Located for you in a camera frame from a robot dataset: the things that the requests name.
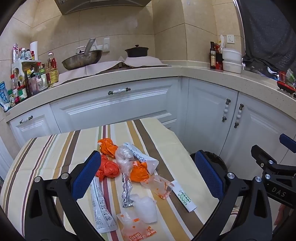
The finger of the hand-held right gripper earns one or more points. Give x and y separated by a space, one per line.
286 142
263 156

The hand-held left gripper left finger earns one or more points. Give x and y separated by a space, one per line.
86 176

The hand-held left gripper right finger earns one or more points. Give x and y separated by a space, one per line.
208 176

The black trash bin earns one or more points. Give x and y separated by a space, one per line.
217 160

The large orange plastic bag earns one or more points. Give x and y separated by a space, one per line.
108 169

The white paper sleeve green print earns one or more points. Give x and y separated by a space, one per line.
185 197

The small orange plastic bag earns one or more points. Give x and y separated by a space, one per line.
107 147

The long white sachet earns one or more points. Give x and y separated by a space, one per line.
101 208

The clear plastic bag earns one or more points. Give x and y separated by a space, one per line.
123 157

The silver foil wrapper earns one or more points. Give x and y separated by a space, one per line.
126 190

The clear packet with orange dots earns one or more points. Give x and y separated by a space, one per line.
159 187

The orange plastic bag with knot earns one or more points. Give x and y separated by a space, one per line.
138 173

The white milk powder packet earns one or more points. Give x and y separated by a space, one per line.
150 163

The white plastic wrap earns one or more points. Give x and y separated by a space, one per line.
145 208

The clear packet with orange print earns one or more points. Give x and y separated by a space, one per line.
136 231

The striped tablecloth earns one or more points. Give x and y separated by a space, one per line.
46 157

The white kitchen cabinet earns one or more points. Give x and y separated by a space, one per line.
138 102

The red lid jar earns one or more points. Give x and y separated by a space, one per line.
22 93

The cooking oil bottle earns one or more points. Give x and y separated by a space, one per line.
52 74

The green lid jar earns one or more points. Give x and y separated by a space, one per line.
11 98

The dark grey cloth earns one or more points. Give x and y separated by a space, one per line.
266 34

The cluster of seasoning bottles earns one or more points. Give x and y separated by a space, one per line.
34 74

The steel wok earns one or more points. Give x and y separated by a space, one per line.
81 61

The blue snack bag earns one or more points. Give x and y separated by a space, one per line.
4 95

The white squeeze bottle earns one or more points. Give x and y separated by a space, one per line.
222 42

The pale stove cover cloth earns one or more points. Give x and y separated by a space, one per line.
138 61

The white spice rack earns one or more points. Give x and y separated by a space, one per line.
17 67

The black cooking pot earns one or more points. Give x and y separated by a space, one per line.
136 52

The paper towel roll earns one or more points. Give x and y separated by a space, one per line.
34 49

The steel range hood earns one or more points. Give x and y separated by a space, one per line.
92 5

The white wall outlet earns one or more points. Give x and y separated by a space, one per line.
230 39

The white wall socket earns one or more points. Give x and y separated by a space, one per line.
105 44

